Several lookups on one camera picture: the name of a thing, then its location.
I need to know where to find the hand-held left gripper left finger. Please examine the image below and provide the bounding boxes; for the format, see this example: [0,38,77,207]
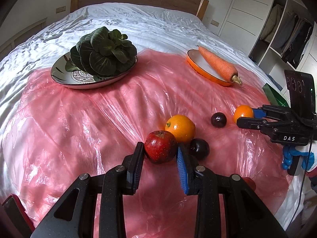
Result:
[30,142,145,238]

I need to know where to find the green tray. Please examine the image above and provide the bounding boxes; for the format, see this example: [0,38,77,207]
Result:
[263,83,290,107]

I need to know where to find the patterned round plate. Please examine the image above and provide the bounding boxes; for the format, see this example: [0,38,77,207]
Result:
[51,52,137,90]

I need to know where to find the red apple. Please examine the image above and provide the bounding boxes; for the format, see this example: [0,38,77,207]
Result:
[144,130,178,164]
[241,177,257,190]

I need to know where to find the orange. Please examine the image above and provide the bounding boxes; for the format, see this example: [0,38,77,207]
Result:
[165,114,196,144]
[233,105,254,124]

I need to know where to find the smartphone in red case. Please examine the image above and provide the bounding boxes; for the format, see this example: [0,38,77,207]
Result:
[1,195,35,238]

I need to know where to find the beige hanging coat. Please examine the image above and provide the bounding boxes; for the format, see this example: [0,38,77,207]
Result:
[260,4,284,42]

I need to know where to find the black cable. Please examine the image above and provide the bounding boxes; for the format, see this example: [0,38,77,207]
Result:
[290,174,306,228]

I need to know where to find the dark hanging clothes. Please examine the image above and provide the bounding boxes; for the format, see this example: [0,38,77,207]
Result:
[274,12,314,68]

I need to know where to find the pink plastic sheet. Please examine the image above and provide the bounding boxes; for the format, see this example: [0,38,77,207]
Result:
[2,48,294,238]

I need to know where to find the white wardrobe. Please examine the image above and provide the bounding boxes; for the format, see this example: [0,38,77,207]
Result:
[218,0,317,100]

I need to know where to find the carrot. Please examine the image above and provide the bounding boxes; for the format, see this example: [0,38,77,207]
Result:
[198,46,243,86]

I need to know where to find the wooden slatted panel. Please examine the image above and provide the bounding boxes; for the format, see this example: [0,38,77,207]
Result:
[0,17,47,55]

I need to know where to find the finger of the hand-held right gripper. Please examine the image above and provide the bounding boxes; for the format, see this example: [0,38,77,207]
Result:
[236,116,273,131]
[252,105,293,119]

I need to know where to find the orange oval dish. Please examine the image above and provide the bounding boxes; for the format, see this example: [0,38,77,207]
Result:
[187,49,236,87]

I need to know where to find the dark green leafy vegetable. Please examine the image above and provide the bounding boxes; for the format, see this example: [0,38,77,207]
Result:
[66,27,137,82]

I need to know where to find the dark plum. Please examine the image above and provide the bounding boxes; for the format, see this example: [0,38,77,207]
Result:
[189,138,210,160]
[211,112,227,128]

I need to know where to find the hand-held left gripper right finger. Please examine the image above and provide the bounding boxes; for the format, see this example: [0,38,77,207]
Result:
[177,142,289,238]

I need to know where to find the person's right hand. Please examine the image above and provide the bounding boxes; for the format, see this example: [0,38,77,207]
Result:
[282,141,317,178]

